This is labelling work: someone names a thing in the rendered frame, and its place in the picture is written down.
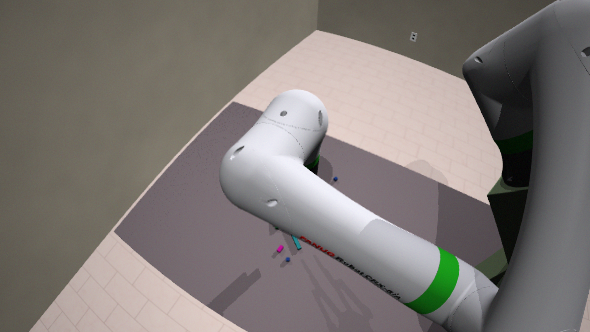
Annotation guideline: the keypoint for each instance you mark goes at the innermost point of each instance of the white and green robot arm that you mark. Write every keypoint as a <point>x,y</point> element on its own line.
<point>545,59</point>

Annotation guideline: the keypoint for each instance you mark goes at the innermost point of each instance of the turquoise rod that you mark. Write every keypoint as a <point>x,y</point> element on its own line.
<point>296,242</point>

